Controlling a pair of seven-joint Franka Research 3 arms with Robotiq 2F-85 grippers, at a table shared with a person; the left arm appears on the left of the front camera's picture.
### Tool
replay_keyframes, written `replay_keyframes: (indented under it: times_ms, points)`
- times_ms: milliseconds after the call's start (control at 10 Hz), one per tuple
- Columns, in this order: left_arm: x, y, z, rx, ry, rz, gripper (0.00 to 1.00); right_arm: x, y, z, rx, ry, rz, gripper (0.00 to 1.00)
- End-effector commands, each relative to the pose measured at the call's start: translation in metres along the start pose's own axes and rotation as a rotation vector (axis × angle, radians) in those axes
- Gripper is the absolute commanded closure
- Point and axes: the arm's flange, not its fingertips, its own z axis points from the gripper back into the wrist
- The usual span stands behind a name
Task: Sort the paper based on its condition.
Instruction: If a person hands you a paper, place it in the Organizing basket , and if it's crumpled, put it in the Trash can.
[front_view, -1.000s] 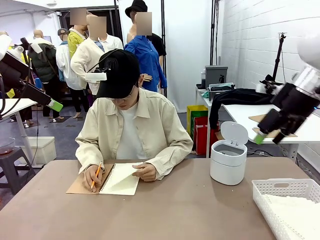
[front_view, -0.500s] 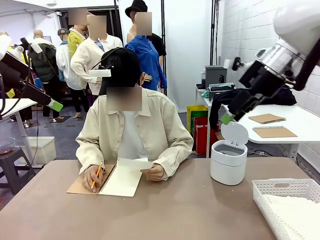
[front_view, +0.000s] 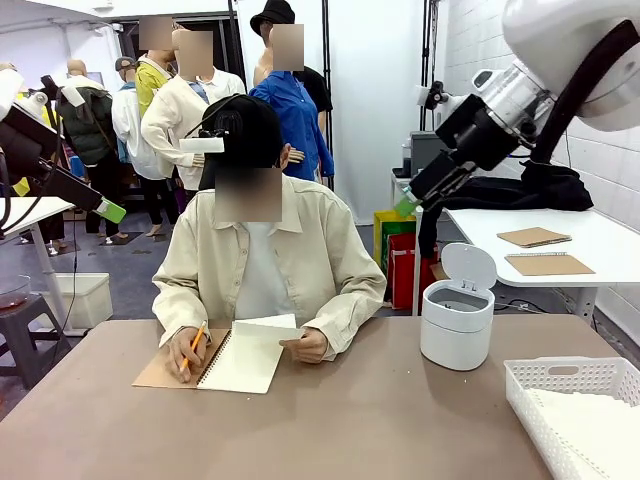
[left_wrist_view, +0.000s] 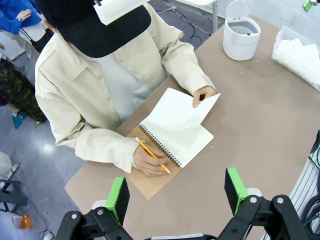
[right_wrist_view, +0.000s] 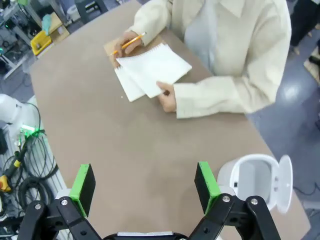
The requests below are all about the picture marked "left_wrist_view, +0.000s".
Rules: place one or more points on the mannequin camouflage trousers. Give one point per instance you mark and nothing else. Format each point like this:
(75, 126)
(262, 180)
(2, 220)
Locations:
(15, 90)

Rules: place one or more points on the person right hand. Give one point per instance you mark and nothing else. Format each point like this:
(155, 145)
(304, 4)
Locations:
(147, 162)

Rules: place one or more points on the orange translucent bottle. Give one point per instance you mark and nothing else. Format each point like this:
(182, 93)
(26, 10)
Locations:
(23, 222)

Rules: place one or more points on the white plastic storage box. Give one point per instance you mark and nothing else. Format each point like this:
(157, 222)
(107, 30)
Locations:
(5, 162)

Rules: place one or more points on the black cap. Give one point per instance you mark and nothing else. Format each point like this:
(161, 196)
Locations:
(100, 37)

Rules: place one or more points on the dark grey stool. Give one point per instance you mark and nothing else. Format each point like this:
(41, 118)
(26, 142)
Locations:
(12, 197)

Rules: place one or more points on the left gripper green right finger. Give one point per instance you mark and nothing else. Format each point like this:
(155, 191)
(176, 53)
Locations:
(235, 192)

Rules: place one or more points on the person left forearm cream sleeve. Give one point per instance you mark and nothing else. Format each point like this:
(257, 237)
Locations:
(190, 67)

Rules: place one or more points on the person left hand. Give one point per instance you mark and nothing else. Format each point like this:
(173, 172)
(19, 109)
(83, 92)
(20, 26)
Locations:
(202, 92)

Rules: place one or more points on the white power strip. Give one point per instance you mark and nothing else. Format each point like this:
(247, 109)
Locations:
(48, 235)

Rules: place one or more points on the white perforated plastic basket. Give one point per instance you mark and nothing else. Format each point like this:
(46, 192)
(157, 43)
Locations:
(292, 65)

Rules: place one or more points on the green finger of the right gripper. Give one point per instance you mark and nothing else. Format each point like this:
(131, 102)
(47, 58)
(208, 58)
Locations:
(307, 4)

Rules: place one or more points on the white side table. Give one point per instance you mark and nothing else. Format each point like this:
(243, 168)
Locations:
(200, 2)

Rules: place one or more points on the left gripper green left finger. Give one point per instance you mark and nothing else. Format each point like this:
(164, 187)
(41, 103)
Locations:
(117, 200)

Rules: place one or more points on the stack of white cloths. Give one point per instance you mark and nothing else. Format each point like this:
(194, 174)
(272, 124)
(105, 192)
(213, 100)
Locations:
(295, 47)

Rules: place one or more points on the white head-mounted camera box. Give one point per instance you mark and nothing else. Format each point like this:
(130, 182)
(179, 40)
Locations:
(117, 10)

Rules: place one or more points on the yellow pencil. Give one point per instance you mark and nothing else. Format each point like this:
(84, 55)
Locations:
(147, 150)

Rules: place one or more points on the person right forearm cream sleeve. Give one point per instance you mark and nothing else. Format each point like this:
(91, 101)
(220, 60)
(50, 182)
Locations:
(105, 150)

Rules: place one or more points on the white lidded trash bin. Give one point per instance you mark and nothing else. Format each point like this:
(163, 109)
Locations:
(240, 47)

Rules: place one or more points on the white ribbed frame panel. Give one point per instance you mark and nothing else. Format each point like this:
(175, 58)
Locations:
(300, 190)

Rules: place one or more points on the spiral notebook brown cover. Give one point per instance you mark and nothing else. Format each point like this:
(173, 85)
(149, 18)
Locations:
(190, 142)

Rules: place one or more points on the white garment black trim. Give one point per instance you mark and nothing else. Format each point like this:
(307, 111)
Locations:
(32, 32)

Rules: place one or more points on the person torso cream jacket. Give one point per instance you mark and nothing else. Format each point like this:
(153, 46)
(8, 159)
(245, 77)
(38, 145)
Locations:
(75, 100)

